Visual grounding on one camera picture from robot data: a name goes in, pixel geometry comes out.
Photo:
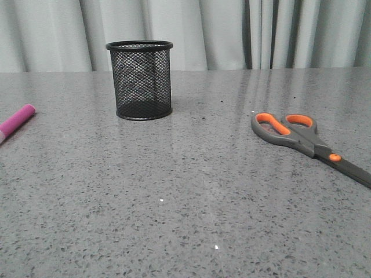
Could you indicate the grey orange scissors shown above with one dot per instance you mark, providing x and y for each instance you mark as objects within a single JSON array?
[{"x": 299, "y": 132}]

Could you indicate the pink marker pen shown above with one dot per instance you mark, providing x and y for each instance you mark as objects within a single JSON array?
[{"x": 16, "y": 120}]

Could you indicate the black mesh pen holder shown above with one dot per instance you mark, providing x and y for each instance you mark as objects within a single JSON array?
[{"x": 141, "y": 75}]

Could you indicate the grey curtain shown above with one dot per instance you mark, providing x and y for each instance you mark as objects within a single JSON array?
[{"x": 40, "y": 36}]

